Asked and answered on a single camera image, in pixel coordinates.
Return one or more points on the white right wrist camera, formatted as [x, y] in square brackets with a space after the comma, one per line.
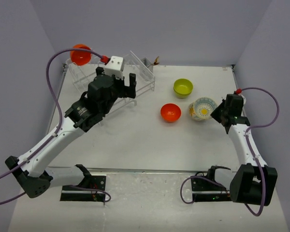
[244, 98]

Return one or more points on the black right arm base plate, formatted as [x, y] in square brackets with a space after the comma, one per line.
[204, 191]

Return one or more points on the patterned beige bowl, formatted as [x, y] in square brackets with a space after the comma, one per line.
[192, 112]

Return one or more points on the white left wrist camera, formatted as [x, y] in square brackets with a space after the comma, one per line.
[115, 67]

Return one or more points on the lime green bowl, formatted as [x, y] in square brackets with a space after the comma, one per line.
[181, 84]
[182, 94]

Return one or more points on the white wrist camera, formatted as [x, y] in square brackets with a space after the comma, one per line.
[244, 98]
[115, 67]

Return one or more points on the orange bowl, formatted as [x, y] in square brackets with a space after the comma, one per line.
[170, 112]
[80, 58]

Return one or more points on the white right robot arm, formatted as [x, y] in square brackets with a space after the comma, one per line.
[255, 181]

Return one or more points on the white wire dish rack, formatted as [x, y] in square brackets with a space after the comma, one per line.
[86, 114]

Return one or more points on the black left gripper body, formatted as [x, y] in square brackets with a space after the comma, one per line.
[118, 92]

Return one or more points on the grey cutlery holder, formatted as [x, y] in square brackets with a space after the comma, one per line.
[147, 63]

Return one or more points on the brown wooden spoon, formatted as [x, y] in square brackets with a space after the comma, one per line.
[156, 61]

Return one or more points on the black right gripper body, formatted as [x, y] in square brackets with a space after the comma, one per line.
[220, 111]

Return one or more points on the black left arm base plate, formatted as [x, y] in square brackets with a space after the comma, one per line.
[97, 182]

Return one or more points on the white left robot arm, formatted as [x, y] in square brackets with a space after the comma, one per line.
[32, 170]

